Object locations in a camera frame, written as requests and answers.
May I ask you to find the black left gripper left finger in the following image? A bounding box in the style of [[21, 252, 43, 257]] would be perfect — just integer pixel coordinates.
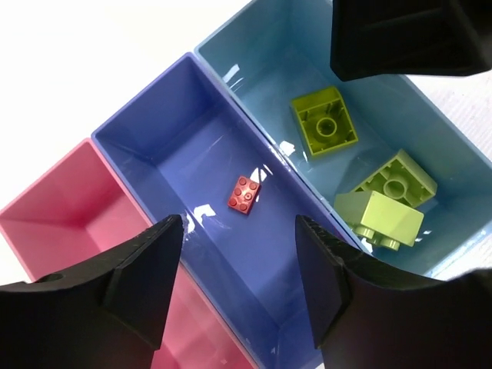
[[1, 214, 184, 368]]

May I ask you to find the green lego block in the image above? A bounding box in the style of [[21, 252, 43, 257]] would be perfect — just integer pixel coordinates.
[[291, 86, 358, 157]]

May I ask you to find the red lego brick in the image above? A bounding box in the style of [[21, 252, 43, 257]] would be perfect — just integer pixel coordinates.
[[228, 176, 261, 214]]

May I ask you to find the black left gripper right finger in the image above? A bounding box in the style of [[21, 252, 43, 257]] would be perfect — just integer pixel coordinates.
[[295, 215, 491, 368]]

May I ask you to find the lime green lego brick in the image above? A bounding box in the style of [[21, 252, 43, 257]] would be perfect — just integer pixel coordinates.
[[351, 149, 437, 208]]

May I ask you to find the pale green lego brick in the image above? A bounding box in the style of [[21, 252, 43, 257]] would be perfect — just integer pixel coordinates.
[[334, 191, 424, 251]]

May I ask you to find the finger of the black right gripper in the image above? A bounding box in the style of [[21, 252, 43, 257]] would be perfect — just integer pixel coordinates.
[[330, 0, 491, 81]]

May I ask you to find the pink bin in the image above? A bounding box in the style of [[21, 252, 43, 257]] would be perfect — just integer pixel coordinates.
[[1, 139, 256, 368]]

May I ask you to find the light blue bin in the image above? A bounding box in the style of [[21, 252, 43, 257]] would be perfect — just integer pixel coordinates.
[[196, 1, 491, 280]]

